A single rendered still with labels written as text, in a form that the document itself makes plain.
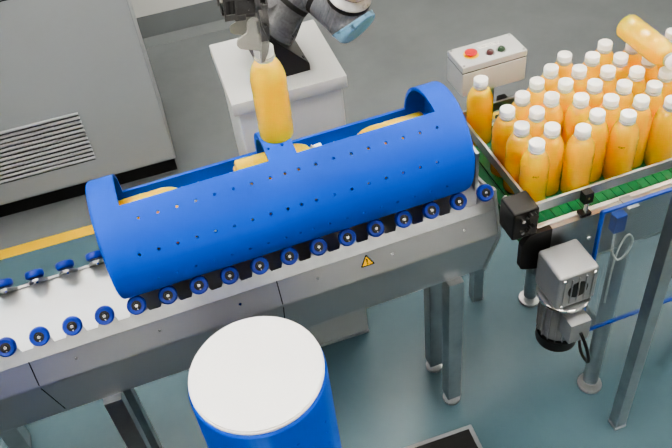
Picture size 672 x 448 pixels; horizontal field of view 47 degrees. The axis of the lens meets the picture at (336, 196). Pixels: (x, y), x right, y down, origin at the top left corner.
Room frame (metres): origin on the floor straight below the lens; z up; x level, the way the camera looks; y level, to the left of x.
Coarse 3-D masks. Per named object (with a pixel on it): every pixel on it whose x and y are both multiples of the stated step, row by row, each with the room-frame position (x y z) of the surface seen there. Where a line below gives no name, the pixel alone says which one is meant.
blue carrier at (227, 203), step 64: (384, 128) 1.40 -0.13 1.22; (448, 128) 1.40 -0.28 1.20; (128, 192) 1.44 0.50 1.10; (192, 192) 1.27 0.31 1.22; (256, 192) 1.28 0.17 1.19; (320, 192) 1.29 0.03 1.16; (384, 192) 1.31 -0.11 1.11; (448, 192) 1.36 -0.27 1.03; (128, 256) 1.17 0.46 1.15; (192, 256) 1.19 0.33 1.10; (256, 256) 1.25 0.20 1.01
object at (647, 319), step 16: (656, 256) 1.27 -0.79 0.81; (656, 272) 1.25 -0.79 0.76; (656, 288) 1.24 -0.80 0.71; (656, 304) 1.24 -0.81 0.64; (640, 320) 1.26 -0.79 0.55; (656, 320) 1.25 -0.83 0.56; (640, 336) 1.24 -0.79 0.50; (640, 352) 1.24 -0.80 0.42; (624, 368) 1.27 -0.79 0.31; (640, 368) 1.24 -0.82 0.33; (624, 384) 1.25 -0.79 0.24; (624, 400) 1.24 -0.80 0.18; (624, 416) 1.24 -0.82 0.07
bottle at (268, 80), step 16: (256, 64) 1.27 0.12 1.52; (272, 64) 1.27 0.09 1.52; (256, 80) 1.26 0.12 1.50; (272, 80) 1.25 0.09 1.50; (256, 96) 1.26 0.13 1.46; (272, 96) 1.25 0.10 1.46; (288, 96) 1.27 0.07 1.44; (256, 112) 1.27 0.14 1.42; (272, 112) 1.24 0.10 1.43; (288, 112) 1.26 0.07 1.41; (272, 128) 1.24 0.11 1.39; (288, 128) 1.25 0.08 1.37
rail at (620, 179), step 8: (664, 160) 1.43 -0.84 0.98; (640, 168) 1.41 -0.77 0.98; (648, 168) 1.41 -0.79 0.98; (656, 168) 1.42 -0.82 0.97; (664, 168) 1.43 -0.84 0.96; (616, 176) 1.40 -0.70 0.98; (624, 176) 1.40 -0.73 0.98; (632, 176) 1.40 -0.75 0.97; (640, 176) 1.41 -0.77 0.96; (592, 184) 1.38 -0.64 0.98; (600, 184) 1.38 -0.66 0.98; (608, 184) 1.38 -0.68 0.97; (616, 184) 1.39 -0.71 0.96; (568, 192) 1.36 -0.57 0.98; (576, 192) 1.36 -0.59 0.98; (544, 200) 1.34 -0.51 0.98; (552, 200) 1.35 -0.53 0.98; (560, 200) 1.35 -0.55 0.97; (568, 200) 1.36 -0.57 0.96; (544, 208) 1.34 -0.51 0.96
